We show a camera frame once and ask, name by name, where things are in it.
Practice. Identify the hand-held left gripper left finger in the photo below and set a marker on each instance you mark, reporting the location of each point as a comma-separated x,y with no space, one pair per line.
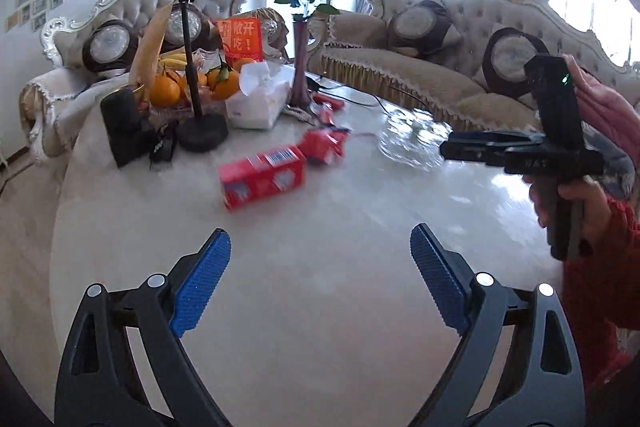
200,287

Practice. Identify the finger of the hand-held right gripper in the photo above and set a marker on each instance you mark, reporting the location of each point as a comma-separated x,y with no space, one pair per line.
480,144

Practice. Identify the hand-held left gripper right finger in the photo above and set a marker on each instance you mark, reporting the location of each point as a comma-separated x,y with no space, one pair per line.
440,277

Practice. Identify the red box with white picture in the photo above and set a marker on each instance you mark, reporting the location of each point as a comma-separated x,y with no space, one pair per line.
262,174

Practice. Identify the person's right hand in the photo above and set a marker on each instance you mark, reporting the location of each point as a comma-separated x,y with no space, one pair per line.
592,207

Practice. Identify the clear glass ashtray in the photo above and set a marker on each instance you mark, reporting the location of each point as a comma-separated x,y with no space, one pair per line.
410,137

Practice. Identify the long beige sofa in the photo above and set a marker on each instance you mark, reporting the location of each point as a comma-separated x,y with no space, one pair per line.
450,77

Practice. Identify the grey blue cloth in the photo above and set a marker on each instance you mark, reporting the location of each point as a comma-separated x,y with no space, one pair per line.
617,162

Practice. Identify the black small device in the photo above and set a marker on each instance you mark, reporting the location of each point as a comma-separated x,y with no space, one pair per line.
162,144

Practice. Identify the red crumpled packet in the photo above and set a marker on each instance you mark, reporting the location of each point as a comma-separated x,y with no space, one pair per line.
322,144

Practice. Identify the clear fruit bowl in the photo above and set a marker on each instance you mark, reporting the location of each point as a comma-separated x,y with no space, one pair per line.
170,111

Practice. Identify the purple glass vase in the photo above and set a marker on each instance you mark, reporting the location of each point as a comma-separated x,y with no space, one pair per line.
300,67

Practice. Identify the white tissue pack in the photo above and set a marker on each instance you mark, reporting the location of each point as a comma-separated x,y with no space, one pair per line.
260,99

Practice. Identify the large orange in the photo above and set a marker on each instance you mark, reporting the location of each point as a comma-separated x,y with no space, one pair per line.
165,91

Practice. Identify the bunch of bananas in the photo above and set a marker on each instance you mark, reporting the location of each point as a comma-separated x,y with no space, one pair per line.
175,59

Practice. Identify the black phone stand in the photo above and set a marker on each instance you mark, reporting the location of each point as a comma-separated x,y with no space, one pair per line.
192,57

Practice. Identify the red snack bag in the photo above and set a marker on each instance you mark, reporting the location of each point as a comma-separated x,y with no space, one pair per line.
240,39

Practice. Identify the white carved sofa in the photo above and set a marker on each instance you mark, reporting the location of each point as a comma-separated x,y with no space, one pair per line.
65,72

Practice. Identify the brown round cushion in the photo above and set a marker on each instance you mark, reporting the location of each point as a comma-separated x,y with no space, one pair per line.
175,24
107,44

